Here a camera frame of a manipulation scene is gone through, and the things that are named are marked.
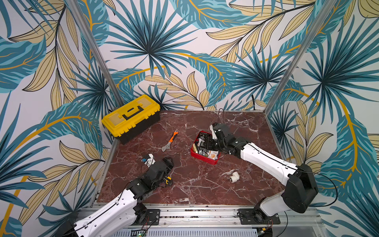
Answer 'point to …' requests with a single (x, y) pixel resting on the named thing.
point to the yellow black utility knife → (168, 179)
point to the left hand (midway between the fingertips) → (170, 163)
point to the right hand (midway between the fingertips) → (203, 143)
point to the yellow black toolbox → (134, 117)
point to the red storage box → (198, 150)
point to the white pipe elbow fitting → (235, 177)
